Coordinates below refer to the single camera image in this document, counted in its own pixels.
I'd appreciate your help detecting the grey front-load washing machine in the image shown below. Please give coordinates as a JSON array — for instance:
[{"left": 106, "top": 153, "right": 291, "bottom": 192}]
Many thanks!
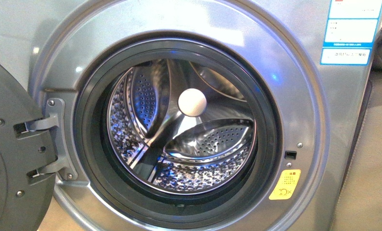
[{"left": 0, "top": 0, "right": 382, "bottom": 231}]

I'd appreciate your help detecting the white round drum hub cap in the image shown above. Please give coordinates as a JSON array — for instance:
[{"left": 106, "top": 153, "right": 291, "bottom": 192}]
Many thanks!
[{"left": 178, "top": 88, "right": 207, "bottom": 117}]

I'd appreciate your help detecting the stainless steel washer drum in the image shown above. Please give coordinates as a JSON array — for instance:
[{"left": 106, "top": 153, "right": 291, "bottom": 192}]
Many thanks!
[{"left": 106, "top": 59, "right": 256, "bottom": 195}]

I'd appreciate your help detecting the black rubber door gasket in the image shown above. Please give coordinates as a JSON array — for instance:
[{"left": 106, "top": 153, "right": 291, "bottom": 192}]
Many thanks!
[{"left": 74, "top": 38, "right": 280, "bottom": 230}]

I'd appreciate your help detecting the yellow warning sticker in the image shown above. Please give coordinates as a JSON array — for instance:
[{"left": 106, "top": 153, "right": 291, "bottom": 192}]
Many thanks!
[{"left": 269, "top": 169, "right": 301, "bottom": 200}]

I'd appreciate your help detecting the blue white energy label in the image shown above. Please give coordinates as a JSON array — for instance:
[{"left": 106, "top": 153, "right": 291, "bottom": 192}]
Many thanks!
[{"left": 320, "top": 0, "right": 382, "bottom": 65}]

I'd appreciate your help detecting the dark grey washer door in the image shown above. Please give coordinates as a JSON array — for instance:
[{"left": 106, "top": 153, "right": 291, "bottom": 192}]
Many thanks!
[{"left": 0, "top": 65, "right": 56, "bottom": 231}]

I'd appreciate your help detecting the grey door hinge bracket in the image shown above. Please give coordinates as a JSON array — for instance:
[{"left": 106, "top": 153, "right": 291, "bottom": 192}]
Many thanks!
[{"left": 25, "top": 98, "right": 78, "bottom": 180}]

